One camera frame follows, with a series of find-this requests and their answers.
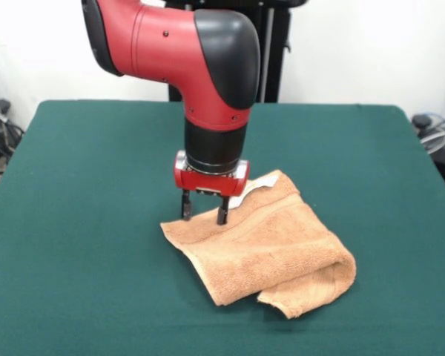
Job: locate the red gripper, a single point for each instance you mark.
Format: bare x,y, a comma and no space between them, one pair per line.
207,183

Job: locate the tan terry towel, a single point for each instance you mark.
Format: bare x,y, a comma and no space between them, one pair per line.
274,244

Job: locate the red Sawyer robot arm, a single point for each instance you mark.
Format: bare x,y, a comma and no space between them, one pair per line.
207,74

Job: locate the dark green table cloth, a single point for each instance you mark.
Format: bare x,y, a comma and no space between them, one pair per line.
96,241

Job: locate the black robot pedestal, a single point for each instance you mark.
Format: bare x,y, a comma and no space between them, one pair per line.
270,55

